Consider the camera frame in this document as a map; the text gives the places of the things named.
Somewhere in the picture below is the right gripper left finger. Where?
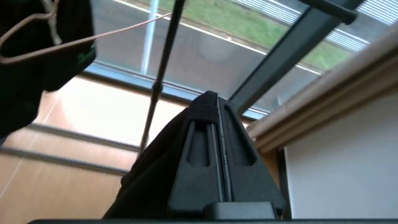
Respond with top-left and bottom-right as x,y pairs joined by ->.
167,121 -> 224,219

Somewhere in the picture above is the beige curtain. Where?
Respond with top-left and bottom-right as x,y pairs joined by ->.
247,27 -> 398,153

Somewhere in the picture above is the window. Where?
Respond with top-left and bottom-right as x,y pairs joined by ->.
83,0 -> 398,121

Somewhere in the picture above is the black clothes rack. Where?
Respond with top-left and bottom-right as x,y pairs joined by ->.
0,0 -> 358,177

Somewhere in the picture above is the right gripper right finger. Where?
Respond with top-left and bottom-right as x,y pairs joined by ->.
217,96 -> 286,218

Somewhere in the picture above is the black garment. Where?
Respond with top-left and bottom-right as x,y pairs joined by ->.
0,0 -> 96,138

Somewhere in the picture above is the heap of clothes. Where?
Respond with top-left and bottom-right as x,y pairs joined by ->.
102,90 -> 220,220

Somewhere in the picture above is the pink clothes hanger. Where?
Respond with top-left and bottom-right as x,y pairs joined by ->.
0,11 -> 174,65

